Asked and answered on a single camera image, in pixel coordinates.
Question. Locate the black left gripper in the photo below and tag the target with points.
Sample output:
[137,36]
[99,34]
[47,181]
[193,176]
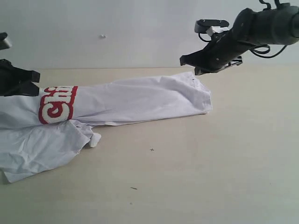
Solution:
[24,78]

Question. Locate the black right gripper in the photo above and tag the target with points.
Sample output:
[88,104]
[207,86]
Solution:
[229,50]

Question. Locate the white t-shirt red lettering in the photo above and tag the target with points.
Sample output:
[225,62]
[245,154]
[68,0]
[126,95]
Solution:
[45,132]

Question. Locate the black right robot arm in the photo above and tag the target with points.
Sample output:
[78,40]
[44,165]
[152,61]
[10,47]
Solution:
[252,31]

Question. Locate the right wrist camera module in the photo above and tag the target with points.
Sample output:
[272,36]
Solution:
[211,27]

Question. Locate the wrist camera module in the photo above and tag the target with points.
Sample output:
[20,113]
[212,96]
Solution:
[211,27]
[5,42]

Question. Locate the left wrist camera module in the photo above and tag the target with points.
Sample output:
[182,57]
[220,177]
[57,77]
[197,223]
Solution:
[5,42]

